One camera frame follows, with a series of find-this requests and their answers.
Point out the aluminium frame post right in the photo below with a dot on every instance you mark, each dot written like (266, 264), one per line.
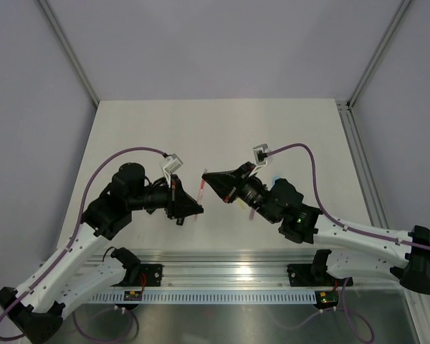
(380, 50)

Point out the white slotted cable duct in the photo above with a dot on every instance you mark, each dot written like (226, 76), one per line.
(206, 297)

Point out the aluminium frame post left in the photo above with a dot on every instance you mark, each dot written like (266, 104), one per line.
(56, 28)

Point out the aluminium mounting rail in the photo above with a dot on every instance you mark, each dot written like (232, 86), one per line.
(241, 269)

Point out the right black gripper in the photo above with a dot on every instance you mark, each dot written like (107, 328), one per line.
(226, 184)

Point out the aluminium side rail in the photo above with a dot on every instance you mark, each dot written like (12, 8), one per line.
(376, 212)

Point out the thin red pen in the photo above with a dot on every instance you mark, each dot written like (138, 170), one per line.
(200, 196)

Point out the aluminium frame post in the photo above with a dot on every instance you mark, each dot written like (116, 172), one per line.
(56, 28)
(380, 50)

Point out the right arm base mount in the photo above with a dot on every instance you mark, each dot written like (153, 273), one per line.
(326, 287)

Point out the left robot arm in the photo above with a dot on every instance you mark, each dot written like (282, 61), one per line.
(39, 306)

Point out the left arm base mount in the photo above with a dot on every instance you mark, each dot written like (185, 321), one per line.
(137, 283)

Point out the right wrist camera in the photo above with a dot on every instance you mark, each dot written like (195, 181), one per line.
(261, 156)

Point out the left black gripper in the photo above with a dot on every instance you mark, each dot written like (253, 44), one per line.
(180, 203)

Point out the yellow highlighter pen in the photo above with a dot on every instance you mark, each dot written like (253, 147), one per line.
(242, 204)

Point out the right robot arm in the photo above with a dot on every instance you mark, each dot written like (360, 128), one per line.
(398, 255)

